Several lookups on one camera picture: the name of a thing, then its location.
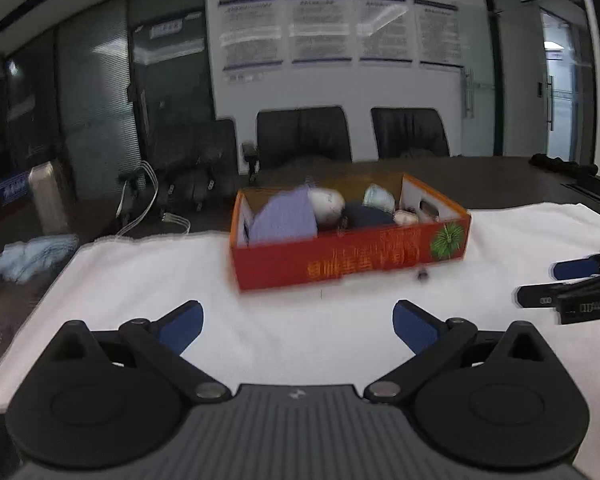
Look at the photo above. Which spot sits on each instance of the wall poster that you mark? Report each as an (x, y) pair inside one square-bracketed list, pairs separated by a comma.
[(251, 32), (382, 27), (437, 35), (320, 27)]

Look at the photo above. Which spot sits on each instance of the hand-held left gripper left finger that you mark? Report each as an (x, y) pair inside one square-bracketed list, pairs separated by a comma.
[(182, 328)]

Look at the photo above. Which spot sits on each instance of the red cardboard box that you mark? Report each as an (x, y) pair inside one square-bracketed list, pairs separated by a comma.
[(330, 261)]

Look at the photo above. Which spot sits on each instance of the purple fabric pouch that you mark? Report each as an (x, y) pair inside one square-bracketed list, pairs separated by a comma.
[(285, 217)]

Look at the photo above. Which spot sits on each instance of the small dark connector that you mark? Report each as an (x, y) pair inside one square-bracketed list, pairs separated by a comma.
[(422, 274)]

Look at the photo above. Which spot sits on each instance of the navy zipper case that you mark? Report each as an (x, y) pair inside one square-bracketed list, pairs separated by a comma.
[(370, 216)]

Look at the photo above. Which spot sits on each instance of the white plush sheep toy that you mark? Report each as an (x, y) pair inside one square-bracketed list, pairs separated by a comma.
[(327, 205)]

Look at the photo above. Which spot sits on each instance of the white yellow plug adapter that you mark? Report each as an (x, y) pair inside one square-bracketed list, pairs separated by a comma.
[(405, 216)]

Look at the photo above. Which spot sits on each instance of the long black device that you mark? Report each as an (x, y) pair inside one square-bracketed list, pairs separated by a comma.
[(562, 165)]

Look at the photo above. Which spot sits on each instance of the white towel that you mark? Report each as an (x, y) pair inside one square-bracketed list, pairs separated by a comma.
[(305, 312)]

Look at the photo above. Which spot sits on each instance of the clear plastic bag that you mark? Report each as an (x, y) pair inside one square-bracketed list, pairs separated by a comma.
[(379, 196)]

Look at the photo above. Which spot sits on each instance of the blue name sign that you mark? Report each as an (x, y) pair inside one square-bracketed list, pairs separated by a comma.
[(14, 190)]

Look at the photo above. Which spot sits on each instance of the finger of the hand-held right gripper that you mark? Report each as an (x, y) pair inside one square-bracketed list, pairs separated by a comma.
[(540, 295), (575, 268)]

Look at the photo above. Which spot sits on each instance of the light blue cloth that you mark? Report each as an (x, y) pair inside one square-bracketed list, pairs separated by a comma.
[(35, 257)]

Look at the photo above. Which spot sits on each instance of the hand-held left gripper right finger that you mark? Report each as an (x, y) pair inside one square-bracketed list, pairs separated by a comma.
[(415, 328)]

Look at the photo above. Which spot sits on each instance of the black office chair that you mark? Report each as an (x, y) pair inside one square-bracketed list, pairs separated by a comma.
[(410, 132), (305, 135), (200, 145)]

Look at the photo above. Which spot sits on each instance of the small wall label strip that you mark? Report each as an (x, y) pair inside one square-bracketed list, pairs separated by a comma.
[(245, 77)]

